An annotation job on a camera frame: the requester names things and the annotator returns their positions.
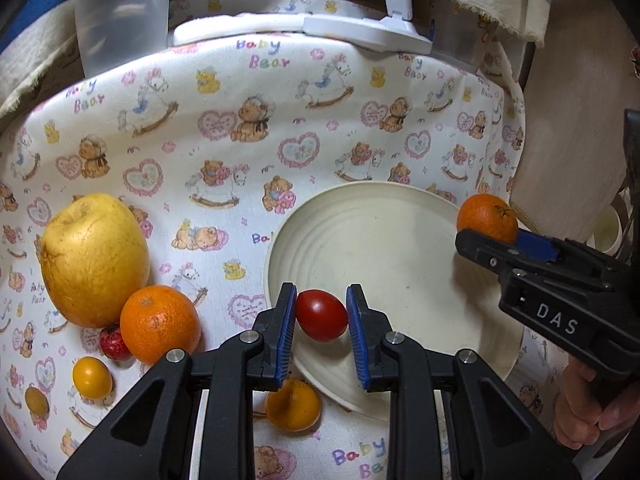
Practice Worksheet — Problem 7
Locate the person's right hand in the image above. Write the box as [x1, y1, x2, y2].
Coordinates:
[553, 356, 639, 450]

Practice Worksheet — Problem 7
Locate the brown longan fruit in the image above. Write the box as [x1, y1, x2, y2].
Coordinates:
[25, 386, 50, 419]

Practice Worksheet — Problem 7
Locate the wooden chair back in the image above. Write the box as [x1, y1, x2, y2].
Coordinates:
[511, 0, 639, 240]

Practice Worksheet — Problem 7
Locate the yellow round tomato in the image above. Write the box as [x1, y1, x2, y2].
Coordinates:
[72, 356, 113, 401]

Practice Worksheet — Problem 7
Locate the large yellow pomelo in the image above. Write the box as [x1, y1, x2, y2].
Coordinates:
[39, 193, 151, 328]

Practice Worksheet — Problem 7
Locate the clear lidded plastic container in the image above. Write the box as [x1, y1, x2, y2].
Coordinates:
[68, 0, 169, 78]

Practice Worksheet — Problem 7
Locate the cream round plate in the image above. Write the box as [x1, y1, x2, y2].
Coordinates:
[263, 180, 525, 423]

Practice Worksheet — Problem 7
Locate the red cherry tomato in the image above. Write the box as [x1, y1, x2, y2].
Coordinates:
[295, 289, 348, 342]

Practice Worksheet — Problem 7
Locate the dark red small fruit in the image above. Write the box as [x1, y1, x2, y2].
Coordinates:
[99, 325, 131, 362]

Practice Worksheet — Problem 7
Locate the small orange kumquat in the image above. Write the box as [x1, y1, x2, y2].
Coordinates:
[265, 378, 322, 432]

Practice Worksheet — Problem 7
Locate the orange beside pomelo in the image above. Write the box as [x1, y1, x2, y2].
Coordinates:
[119, 285, 202, 366]

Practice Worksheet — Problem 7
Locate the orange mandarin with stem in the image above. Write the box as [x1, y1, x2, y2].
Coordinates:
[456, 194, 518, 245]

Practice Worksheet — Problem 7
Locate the white desk lamp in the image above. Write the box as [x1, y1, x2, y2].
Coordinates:
[302, 0, 434, 57]

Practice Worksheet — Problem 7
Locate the baby bear print cloth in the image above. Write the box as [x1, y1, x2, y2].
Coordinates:
[1, 35, 526, 479]

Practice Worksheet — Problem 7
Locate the white mug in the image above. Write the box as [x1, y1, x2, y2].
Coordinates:
[587, 206, 623, 256]

